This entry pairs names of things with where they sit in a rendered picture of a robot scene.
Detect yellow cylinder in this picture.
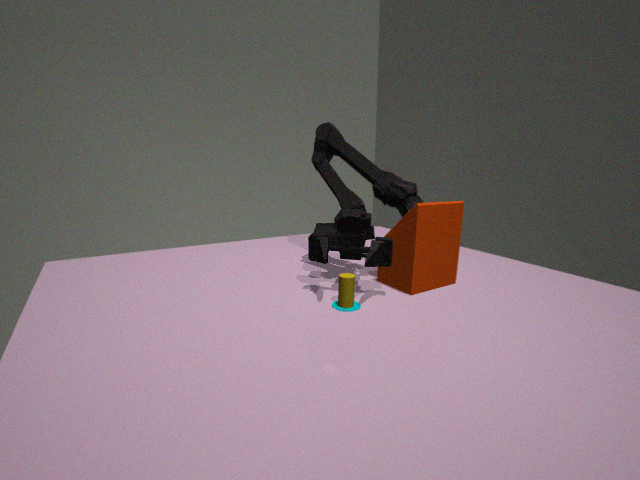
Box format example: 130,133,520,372
338,273,355,309

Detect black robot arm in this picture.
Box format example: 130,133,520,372
312,122,423,241

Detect cyan circle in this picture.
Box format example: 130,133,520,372
332,301,361,311

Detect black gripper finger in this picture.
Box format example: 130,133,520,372
315,237,328,264
365,240,385,267

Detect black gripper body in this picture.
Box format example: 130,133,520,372
308,233,393,267

